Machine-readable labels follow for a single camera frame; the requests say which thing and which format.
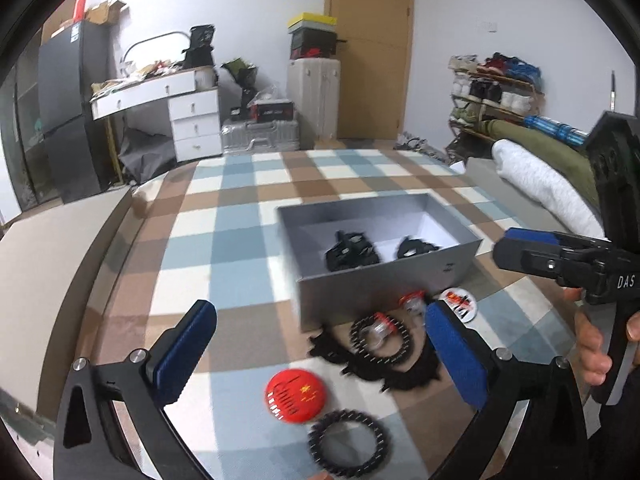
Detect shoe rack with shoes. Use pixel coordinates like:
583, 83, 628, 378
447, 52, 546, 161

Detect red round badge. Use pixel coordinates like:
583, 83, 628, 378
265, 369, 331, 423

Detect checkered blanket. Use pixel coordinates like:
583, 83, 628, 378
65, 147, 576, 480

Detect cardboard boxes on refrigerator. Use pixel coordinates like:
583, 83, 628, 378
42, 0, 126, 43

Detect beige bed frame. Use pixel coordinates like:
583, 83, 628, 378
0, 187, 136, 396

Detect grey cardboard box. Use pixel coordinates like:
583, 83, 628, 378
276, 191, 483, 332

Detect person's right hand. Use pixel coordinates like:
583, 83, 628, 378
562, 287, 640, 388

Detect white suitcase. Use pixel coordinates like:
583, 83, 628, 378
286, 57, 342, 148

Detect yellow lid shoe box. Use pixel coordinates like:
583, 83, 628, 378
287, 12, 337, 31

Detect black refrigerator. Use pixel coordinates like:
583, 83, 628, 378
37, 20, 118, 203

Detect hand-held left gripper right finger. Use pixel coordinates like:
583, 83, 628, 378
425, 301, 601, 480

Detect white rolled blanket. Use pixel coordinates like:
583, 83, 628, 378
491, 139, 606, 238

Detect clear ring with red tag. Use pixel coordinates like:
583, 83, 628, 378
397, 291, 428, 318
367, 312, 398, 351

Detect white round badge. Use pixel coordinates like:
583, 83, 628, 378
439, 287, 478, 322

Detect arched desk mirror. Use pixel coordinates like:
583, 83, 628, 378
122, 31, 191, 66

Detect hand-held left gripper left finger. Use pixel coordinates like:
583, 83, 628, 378
52, 299, 218, 480

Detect black claw hair clip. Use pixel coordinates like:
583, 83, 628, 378
325, 232, 381, 273

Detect black beaded bracelet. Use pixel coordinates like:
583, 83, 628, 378
307, 409, 388, 476
349, 312, 412, 365

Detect silver suitcase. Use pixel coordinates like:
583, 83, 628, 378
221, 119, 301, 156

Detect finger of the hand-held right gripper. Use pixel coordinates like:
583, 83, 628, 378
504, 227, 608, 252
492, 238, 568, 288

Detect black choker necklace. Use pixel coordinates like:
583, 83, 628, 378
307, 310, 443, 393

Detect black shoe box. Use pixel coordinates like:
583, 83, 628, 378
290, 27, 340, 60

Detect green rolled mat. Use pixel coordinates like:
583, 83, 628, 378
480, 120, 601, 211

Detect shoes on floor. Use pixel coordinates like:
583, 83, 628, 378
395, 131, 446, 161

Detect black and red box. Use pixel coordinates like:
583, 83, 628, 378
250, 100, 296, 121

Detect black plastic bag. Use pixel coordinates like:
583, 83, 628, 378
120, 127, 176, 183

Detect blue patterned roll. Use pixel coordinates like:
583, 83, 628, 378
522, 115, 591, 143

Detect wooden door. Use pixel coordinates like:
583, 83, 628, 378
325, 0, 416, 143

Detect black wrapped bouquet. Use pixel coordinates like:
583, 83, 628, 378
221, 57, 261, 111

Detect white desk with drawers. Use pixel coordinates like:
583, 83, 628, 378
90, 67, 223, 163

